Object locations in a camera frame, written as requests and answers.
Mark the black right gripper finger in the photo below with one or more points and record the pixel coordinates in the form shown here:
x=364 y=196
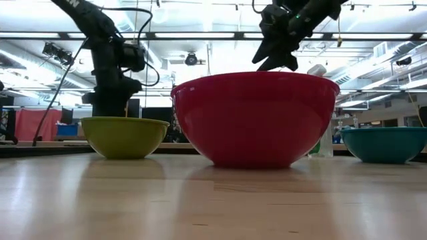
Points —
x=265 y=51
x=283 y=60

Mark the green plastic bowl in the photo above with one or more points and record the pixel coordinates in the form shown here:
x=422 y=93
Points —
x=123 y=138

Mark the teal plastic bowl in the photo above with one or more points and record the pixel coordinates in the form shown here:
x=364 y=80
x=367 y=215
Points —
x=383 y=145

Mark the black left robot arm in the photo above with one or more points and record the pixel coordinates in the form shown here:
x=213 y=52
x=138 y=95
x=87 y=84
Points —
x=103 y=63

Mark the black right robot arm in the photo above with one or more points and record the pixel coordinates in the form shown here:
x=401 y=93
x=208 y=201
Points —
x=315 y=13

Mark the black computer monitor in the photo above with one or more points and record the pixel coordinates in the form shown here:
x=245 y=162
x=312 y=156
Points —
x=156 y=115
x=134 y=108

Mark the small black monitor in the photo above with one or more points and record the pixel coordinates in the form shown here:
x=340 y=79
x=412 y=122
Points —
x=67 y=115

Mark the blue storage bin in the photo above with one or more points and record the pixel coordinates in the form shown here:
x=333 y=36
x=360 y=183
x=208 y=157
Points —
x=67 y=130

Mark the large red plastic bowl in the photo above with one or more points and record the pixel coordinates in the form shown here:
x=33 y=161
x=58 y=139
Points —
x=255 y=123

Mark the wooden background workbench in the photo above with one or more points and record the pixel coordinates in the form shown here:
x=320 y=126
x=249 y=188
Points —
x=50 y=144
x=338 y=147

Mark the red cloth screen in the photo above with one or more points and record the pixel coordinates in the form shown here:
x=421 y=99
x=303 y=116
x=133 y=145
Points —
x=30 y=125

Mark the clear spray bottle white cap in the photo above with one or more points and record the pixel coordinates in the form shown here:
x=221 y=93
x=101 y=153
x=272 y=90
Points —
x=326 y=143

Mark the black horizontal frame bar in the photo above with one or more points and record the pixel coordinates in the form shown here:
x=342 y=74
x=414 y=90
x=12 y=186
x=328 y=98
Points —
x=200 y=37

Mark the black rig-mounted camera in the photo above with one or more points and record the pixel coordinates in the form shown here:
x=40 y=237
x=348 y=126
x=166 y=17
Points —
x=56 y=53

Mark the black round ceiling camera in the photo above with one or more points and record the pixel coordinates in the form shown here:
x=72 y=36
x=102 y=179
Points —
x=191 y=59

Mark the small black ceiling camera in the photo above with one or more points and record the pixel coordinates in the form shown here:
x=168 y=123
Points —
x=404 y=61

